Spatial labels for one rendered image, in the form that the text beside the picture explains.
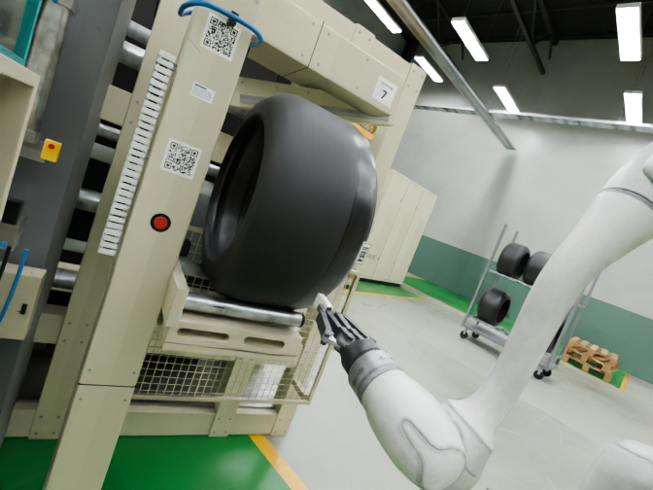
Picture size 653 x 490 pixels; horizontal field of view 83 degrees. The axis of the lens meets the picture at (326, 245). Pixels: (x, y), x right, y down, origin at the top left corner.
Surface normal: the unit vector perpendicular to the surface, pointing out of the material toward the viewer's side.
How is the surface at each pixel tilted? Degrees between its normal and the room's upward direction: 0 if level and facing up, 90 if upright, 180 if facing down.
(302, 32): 90
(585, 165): 90
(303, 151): 62
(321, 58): 90
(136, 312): 90
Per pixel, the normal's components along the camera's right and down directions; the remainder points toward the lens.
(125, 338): 0.45, 0.27
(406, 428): -0.50, -0.54
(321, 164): 0.56, -0.17
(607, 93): -0.65, -0.16
